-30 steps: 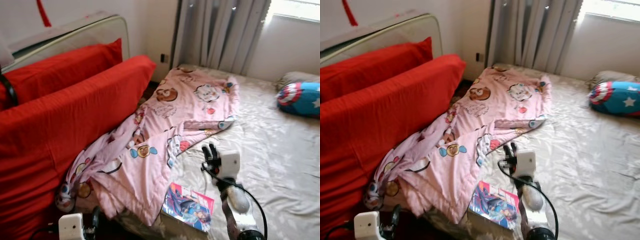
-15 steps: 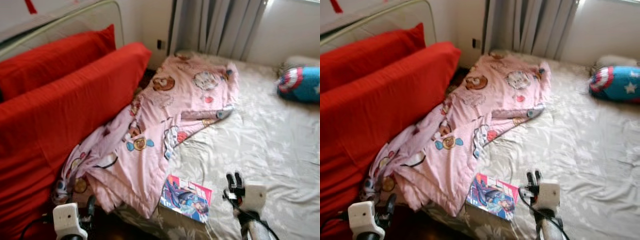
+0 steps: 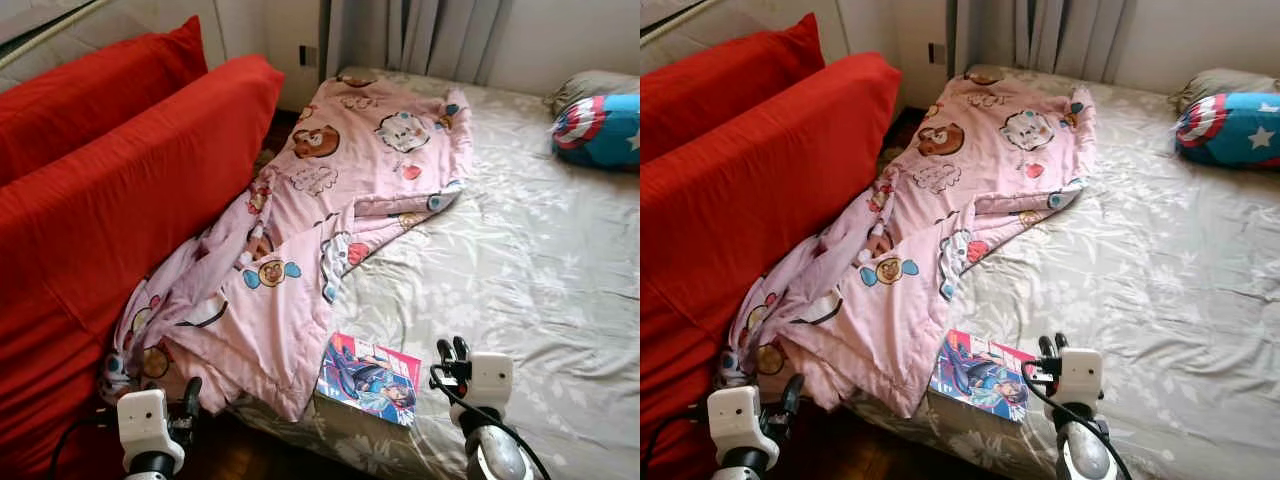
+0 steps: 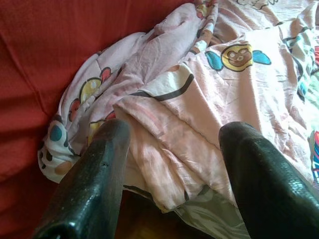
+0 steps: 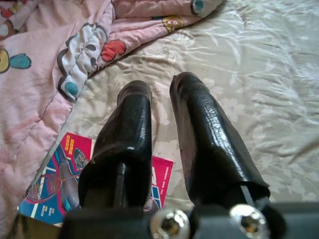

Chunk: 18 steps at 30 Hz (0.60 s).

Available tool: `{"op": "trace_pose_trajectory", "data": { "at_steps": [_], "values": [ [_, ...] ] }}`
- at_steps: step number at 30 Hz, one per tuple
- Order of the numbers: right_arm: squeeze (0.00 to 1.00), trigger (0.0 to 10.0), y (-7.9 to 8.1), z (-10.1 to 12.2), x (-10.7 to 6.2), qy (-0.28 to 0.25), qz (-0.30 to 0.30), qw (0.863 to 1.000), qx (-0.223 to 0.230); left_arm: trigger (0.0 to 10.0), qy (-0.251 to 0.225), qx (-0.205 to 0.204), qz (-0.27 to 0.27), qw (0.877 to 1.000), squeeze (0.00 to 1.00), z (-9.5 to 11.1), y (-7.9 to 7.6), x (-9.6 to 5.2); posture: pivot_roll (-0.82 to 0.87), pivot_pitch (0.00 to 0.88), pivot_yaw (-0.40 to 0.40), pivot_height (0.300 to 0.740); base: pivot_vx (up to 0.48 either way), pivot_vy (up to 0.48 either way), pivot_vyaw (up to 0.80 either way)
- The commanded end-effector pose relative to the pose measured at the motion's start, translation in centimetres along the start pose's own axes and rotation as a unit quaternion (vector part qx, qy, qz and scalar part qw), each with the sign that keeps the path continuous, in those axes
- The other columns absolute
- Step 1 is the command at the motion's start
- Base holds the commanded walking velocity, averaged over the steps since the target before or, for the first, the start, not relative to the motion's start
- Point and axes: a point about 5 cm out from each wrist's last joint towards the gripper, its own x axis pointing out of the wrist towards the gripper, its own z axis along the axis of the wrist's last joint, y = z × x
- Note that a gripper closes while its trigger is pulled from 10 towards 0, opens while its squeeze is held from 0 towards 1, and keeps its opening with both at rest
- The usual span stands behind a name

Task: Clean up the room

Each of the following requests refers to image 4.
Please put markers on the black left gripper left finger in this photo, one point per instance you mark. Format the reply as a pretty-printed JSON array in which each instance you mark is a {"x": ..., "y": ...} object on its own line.
[{"x": 87, "y": 194}]

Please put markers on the colourful comic magazine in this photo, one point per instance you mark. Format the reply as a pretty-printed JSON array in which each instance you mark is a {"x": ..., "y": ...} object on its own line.
[{"x": 316, "y": 154}]

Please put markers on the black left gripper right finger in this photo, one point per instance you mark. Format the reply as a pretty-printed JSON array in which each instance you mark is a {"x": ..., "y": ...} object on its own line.
[{"x": 269, "y": 199}]

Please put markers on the bed with beige floral sheet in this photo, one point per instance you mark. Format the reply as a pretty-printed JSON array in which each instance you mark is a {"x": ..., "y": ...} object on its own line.
[{"x": 211, "y": 219}]

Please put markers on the pink cartoon blanket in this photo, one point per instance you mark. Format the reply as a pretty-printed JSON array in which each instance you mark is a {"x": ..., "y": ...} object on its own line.
[{"x": 187, "y": 87}]

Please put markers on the large red cushion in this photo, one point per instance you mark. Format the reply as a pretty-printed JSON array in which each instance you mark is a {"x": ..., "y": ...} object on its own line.
[{"x": 37, "y": 62}]

